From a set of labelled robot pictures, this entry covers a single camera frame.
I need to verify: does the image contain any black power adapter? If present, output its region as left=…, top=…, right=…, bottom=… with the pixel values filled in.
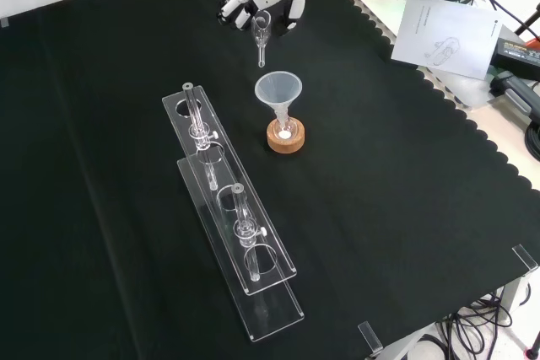
left=489, top=36, right=540, bottom=81

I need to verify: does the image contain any grey table leg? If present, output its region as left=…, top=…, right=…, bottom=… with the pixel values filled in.
left=500, top=274, right=529, bottom=328

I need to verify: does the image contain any black floor cable bundle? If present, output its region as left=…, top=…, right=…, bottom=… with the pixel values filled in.
left=433, top=286, right=540, bottom=360

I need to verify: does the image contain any black tripod leg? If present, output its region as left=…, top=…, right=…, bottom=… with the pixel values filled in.
left=513, top=0, right=540, bottom=37

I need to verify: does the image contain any black bench cloth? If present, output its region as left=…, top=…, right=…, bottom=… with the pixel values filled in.
left=0, top=0, right=540, bottom=360

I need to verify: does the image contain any clear plastic funnel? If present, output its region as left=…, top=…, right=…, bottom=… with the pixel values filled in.
left=254, top=71, right=304, bottom=125

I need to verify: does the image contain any clear acrylic funnel stand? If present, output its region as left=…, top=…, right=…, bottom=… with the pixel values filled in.
left=161, top=82, right=305, bottom=343

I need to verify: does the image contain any white printed paper sheet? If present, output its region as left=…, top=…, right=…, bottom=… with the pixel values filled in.
left=391, top=0, right=505, bottom=82

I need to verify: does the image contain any cork ring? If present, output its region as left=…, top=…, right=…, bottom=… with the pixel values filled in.
left=266, top=117, right=306, bottom=153

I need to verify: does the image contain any clear cloth clip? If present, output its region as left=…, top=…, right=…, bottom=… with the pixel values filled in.
left=357, top=320, right=384, bottom=353
left=511, top=244, right=540, bottom=271

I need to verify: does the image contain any small round-bottom glass flask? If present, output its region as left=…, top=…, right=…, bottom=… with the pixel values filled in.
left=272, top=109, right=299, bottom=140

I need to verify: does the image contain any grey and black clamp tool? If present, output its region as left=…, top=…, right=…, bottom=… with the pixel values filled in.
left=490, top=72, right=540, bottom=126

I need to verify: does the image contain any pale board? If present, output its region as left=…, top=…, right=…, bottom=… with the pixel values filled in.
left=352, top=0, right=540, bottom=111

